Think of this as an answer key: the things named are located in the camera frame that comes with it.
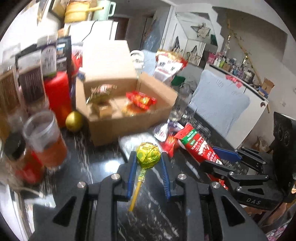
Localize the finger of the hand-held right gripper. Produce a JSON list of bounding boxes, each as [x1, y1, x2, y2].
[[200, 159, 286, 210], [212, 146, 275, 175]]

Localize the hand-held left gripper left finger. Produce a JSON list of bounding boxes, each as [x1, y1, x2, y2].
[[30, 151, 138, 241]]

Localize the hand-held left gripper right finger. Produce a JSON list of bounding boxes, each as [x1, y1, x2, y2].
[[161, 152, 269, 241]]

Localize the yellow green lollipop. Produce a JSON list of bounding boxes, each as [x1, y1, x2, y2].
[[129, 141, 161, 212]]

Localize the red green snack packet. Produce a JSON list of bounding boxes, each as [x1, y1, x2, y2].
[[174, 123, 228, 190]]

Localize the purple silver snack packet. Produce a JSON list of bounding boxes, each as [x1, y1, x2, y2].
[[154, 122, 176, 142]]

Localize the brown cardboard box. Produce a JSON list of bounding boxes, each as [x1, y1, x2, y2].
[[75, 40, 179, 146]]

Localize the person's right hand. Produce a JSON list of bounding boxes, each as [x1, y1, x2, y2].
[[245, 201, 290, 230]]

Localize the grey patterned snack packet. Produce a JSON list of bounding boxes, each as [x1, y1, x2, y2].
[[119, 132, 163, 158]]

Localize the small cardboard box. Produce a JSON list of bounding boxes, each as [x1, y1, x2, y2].
[[261, 78, 276, 93]]

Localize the glass mug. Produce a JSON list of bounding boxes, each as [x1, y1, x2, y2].
[[168, 85, 197, 124]]

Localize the pink paper notes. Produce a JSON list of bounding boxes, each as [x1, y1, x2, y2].
[[225, 74, 244, 89]]

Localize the red yellow snack packet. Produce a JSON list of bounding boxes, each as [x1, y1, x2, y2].
[[126, 91, 157, 110]]

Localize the yellow green fruit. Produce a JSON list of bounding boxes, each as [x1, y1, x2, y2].
[[65, 110, 84, 133]]

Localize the green bag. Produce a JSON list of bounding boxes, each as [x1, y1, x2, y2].
[[172, 75, 187, 87]]

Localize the row of cosmetic bottles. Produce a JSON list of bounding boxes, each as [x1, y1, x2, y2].
[[208, 52, 258, 82]]

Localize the gold branch decoration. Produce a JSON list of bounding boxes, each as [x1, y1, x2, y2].
[[227, 19, 270, 114]]

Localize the red canister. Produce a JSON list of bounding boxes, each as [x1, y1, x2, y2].
[[44, 72, 73, 128]]

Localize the red white nut bag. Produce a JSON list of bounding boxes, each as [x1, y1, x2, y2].
[[154, 49, 187, 83]]

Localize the black lid spice bottle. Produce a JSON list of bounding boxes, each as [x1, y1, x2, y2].
[[4, 133, 45, 184]]

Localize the white water bottle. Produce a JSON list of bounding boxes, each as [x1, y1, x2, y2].
[[130, 49, 145, 70]]

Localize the black printed pouch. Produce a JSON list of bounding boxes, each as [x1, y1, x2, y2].
[[56, 36, 73, 73]]

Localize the blue plastic bag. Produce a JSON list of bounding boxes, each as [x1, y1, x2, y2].
[[144, 19, 164, 51]]

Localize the tall jar grey label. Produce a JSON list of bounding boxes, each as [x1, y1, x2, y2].
[[38, 37, 59, 78]]

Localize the dark wooden door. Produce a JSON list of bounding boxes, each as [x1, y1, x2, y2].
[[114, 17, 129, 41]]

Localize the white fridge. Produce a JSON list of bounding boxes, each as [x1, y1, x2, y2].
[[63, 20, 120, 44]]

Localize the light green kettle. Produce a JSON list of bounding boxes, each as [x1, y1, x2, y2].
[[93, 0, 116, 20]]

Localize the yellow pot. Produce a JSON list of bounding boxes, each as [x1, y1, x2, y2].
[[64, 1, 103, 23]]

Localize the white charging cable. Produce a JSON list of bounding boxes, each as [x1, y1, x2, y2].
[[9, 185, 45, 200]]

